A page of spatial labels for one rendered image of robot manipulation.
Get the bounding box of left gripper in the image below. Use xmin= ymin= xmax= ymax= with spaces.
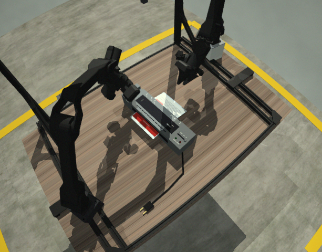
xmin=175 ymin=52 xmax=205 ymax=85

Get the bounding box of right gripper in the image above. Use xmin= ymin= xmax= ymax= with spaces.
xmin=110 ymin=66 xmax=140 ymax=102

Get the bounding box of white laminating pouch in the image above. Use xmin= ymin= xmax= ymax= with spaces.
xmin=130 ymin=93 xmax=187 ymax=139

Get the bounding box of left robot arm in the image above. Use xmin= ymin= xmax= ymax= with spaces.
xmin=175 ymin=0 xmax=225 ymax=63

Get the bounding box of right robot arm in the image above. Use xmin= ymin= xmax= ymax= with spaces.
xmin=49 ymin=46 xmax=122 ymax=216

